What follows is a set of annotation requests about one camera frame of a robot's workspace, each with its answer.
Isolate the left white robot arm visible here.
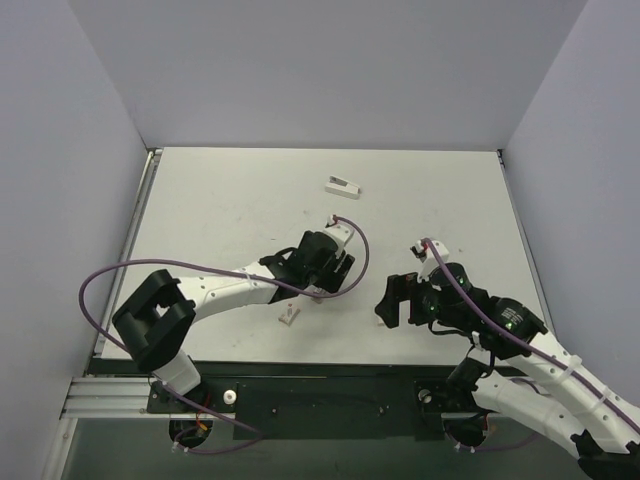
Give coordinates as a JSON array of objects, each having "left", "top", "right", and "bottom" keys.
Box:
[{"left": 112, "top": 223, "right": 354, "bottom": 412}]

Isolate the aluminium frame rail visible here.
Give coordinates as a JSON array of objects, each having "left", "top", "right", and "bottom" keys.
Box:
[{"left": 60, "top": 377, "right": 195, "bottom": 420}]

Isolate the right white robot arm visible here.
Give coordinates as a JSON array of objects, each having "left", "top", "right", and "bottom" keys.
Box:
[{"left": 374, "top": 263, "right": 639, "bottom": 479}]

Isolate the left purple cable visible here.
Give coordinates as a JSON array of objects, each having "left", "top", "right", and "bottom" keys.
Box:
[{"left": 79, "top": 214, "right": 371, "bottom": 455}]

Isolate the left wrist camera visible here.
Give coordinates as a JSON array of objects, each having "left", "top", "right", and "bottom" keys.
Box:
[{"left": 322, "top": 215, "right": 354, "bottom": 258}]

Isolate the white staple box sleeve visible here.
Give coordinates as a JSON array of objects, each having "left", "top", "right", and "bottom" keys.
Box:
[{"left": 324, "top": 176, "right": 362, "bottom": 200}]

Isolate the purple cable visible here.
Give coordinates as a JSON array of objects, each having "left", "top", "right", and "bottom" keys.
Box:
[
  {"left": 424, "top": 237, "right": 640, "bottom": 454},
  {"left": 79, "top": 214, "right": 371, "bottom": 455}
]

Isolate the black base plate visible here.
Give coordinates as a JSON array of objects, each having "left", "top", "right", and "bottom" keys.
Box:
[{"left": 84, "top": 357, "right": 551, "bottom": 444}]

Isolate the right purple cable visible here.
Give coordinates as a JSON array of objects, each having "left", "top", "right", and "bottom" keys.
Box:
[{"left": 424, "top": 237, "right": 640, "bottom": 454}]

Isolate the printed staple box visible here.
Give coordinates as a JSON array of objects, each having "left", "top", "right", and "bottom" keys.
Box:
[{"left": 278, "top": 303, "right": 301, "bottom": 327}]

